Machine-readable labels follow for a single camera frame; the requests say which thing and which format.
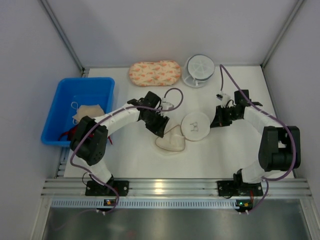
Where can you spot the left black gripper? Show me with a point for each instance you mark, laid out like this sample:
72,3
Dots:
155,122

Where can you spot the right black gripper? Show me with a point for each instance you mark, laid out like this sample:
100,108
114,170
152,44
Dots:
219,117

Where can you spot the beige bra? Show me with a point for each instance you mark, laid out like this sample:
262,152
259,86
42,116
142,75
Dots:
91,111

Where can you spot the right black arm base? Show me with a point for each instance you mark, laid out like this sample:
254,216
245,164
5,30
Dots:
229,188

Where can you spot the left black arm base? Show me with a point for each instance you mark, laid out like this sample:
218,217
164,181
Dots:
94,189

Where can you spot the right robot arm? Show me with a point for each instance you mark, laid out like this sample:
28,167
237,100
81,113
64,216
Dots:
280,146

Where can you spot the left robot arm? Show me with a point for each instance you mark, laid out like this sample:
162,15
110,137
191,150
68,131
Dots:
89,157

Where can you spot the floral laundry bag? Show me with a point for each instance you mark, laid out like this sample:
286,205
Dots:
155,74

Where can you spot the white mesh cylinder bag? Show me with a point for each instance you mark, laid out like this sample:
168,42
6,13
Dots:
197,70

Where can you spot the red garment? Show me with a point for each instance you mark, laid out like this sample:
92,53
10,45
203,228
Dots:
67,136

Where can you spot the blue plastic bin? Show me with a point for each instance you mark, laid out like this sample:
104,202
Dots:
72,93

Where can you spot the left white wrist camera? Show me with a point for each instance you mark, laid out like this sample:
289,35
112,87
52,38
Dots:
165,107

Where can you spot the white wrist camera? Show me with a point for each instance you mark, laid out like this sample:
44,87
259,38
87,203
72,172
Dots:
224,98
165,107

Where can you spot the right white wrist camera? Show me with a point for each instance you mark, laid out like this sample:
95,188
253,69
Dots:
224,98

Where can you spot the aluminium mounting rail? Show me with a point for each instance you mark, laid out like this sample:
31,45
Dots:
290,188

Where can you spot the slotted cable duct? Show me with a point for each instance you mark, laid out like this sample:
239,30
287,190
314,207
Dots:
139,203

